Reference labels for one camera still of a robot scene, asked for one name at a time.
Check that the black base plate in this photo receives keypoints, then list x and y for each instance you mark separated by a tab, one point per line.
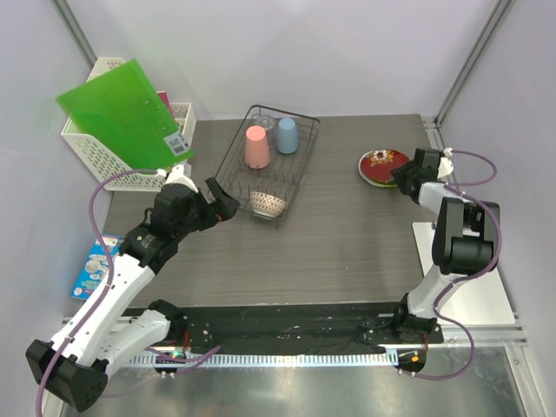
309	329

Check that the white file organizer basket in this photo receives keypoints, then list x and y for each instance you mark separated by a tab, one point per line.
102	161

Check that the lime green plate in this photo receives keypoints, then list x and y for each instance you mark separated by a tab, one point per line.
383	184

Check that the white scalloped plate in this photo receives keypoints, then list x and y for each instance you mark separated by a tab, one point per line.
364	177

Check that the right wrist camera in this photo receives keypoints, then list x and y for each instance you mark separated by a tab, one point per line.
446	166

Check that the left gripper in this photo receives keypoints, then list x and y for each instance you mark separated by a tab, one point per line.
225	208

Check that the pink plastic cup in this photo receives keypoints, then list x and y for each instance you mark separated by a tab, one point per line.
257	154

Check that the green plastic file folder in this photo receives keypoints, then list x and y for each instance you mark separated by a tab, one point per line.
122	110

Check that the blue booklet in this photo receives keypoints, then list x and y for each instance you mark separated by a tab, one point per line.
95	268

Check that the white cable duct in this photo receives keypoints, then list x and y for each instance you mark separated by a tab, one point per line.
390	358

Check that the clear glass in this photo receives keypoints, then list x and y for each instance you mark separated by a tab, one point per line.
267	122

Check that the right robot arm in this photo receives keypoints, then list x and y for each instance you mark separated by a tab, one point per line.
349	239

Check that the wire dish rack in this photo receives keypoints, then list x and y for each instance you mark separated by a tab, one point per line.
284	174

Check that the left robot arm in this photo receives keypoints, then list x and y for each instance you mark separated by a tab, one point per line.
76	363

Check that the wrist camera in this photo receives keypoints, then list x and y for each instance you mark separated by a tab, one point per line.
179	174
446	166

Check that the blue plastic cup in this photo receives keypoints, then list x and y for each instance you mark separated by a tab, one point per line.
287	137

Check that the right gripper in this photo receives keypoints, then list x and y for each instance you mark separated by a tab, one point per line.
399	175

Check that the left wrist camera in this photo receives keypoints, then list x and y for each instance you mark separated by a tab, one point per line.
179	174

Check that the red floral plate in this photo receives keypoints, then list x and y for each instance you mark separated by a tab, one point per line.
377	164

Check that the patterned ceramic bowl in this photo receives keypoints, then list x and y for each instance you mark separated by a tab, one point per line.
266	204

